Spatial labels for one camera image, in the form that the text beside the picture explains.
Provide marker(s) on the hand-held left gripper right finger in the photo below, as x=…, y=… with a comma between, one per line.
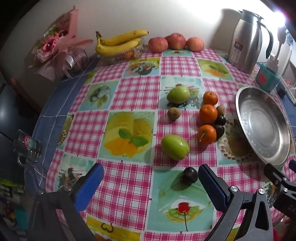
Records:
x=212, y=185

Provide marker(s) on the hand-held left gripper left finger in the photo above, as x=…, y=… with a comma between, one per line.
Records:
x=90, y=184

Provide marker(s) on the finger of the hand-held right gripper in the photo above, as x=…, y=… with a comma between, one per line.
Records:
x=276, y=175
x=293, y=165

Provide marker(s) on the stainless steel basin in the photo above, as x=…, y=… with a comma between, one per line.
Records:
x=263, y=125

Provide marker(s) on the orange with stem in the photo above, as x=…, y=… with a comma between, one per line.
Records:
x=207, y=134

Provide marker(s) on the dark purple plum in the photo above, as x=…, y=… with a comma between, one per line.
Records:
x=220, y=120
x=190, y=175
x=219, y=131

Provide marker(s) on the round orange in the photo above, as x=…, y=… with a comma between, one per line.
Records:
x=210, y=98
x=208, y=113

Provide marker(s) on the brown kiwi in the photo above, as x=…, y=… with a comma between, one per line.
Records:
x=173, y=113
x=221, y=109

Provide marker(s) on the glass mug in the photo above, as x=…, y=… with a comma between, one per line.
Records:
x=25, y=148

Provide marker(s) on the black power adapter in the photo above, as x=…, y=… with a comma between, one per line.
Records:
x=281, y=91

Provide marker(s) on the green packet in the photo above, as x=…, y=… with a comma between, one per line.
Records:
x=9, y=185

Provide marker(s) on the teal plastic box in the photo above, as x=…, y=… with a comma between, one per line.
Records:
x=266, y=77

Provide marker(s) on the pink plaid fruit-print tablecloth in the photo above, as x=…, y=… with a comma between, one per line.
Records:
x=138, y=92

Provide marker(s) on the glass jar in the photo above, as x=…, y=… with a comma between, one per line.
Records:
x=78, y=58

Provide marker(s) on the stainless steel thermos jug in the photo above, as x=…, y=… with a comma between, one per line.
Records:
x=245, y=41

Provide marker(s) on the small tangerine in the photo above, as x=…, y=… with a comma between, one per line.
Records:
x=128, y=55

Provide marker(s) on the red apple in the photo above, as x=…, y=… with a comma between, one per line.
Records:
x=177, y=41
x=158, y=44
x=195, y=44

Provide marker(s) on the glass fruit bowl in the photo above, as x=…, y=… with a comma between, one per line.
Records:
x=138, y=49

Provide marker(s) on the pink flower bouquet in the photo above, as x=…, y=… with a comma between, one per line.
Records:
x=53, y=44

